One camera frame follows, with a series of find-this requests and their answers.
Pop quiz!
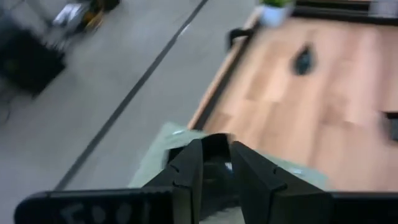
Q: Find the black teardrop plate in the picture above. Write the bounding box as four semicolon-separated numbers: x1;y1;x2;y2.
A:
290;43;315;77

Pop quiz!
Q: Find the white device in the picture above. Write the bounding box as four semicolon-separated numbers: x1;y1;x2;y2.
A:
52;2;91;29

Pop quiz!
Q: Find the yellow black device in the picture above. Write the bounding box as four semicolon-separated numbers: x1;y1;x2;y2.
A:
82;0;121;32

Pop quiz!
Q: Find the black table clamp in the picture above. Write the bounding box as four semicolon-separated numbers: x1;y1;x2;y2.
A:
228;27;254;51

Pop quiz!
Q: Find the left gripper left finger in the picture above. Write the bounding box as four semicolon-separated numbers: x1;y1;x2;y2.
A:
143;138;205;224

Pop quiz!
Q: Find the green plant in white pot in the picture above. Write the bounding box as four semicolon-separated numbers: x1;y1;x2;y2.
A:
257;0;295;28

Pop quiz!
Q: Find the black small square plate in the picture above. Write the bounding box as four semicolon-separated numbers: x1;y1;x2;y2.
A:
200;133;234;218
384;111;398;141

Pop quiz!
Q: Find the black equipment case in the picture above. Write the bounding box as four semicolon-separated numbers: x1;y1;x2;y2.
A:
0;18;67;98

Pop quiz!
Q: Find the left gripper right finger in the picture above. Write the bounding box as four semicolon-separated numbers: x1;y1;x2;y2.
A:
230;140;333;224

